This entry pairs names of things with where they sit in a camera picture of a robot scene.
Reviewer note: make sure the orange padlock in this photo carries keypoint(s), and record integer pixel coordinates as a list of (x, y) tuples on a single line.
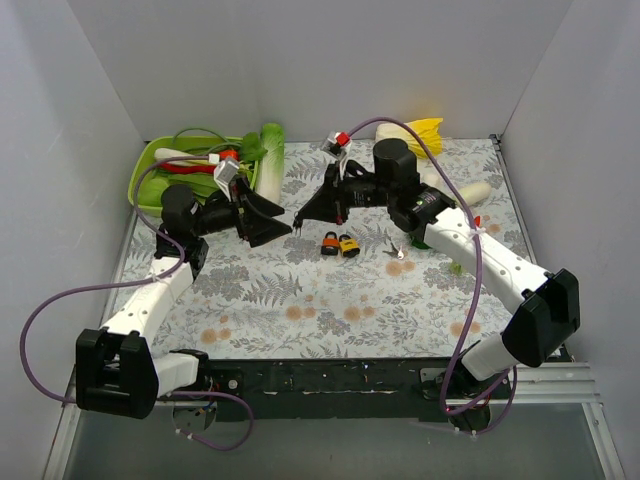
[(330, 245)]

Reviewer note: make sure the silver key bunch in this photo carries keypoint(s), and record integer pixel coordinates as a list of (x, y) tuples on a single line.
[(395, 252)]

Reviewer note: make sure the green long beans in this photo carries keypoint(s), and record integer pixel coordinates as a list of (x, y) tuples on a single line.
[(200, 141)]

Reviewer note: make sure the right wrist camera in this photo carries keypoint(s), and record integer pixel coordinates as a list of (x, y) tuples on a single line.
[(338, 145)]

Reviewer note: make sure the aluminium frame rail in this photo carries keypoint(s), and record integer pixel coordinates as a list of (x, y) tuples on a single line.
[(550, 425)]

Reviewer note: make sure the green bok choy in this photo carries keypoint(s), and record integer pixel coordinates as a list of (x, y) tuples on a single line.
[(454, 267)]

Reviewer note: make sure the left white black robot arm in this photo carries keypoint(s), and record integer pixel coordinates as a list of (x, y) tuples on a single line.
[(115, 370)]

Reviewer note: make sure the yellow white cabbage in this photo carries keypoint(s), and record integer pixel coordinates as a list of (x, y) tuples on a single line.
[(426, 129)]

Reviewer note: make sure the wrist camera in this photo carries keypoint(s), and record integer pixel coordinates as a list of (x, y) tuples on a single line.
[(224, 173), (338, 145)]

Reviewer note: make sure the red chili pepper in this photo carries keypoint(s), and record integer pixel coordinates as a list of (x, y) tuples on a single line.
[(188, 168)]

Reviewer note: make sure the yellow padlock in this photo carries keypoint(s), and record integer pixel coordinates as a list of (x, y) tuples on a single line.
[(348, 246)]

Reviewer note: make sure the green napa cabbage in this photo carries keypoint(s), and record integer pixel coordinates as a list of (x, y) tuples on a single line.
[(270, 173)]

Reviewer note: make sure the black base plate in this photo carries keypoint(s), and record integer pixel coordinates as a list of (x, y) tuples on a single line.
[(383, 388)]

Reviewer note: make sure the white radish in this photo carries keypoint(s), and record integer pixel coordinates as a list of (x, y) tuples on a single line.
[(475, 193)]

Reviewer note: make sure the floral table mat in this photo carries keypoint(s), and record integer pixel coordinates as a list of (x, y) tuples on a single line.
[(286, 300)]

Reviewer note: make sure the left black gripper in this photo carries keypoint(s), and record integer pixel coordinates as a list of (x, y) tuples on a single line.
[(241, 211)]

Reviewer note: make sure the small orange pepper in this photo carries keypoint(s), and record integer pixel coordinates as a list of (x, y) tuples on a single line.
[(229, 153)]

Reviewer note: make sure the green spinach leaf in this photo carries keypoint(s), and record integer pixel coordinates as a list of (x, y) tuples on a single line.
[(251, 149)]

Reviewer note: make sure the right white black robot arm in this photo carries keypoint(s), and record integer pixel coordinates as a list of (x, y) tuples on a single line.
[(544, 306)]

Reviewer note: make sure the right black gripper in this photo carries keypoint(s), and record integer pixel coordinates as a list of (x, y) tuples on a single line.
[(338, 195)]

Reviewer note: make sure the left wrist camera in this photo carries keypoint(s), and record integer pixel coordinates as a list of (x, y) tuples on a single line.
[(224, 173)]

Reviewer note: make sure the white green leek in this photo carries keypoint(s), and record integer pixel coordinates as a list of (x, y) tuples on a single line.
[(178, 156)]

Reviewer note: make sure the round green cabbage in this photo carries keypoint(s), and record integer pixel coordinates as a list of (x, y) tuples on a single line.
[(150, 192)]

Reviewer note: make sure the green plastic tray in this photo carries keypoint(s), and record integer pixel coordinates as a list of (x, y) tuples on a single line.
[(146, 159)]

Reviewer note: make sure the green leafy vegetable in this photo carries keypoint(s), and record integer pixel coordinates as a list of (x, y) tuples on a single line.
[(202, 185)]

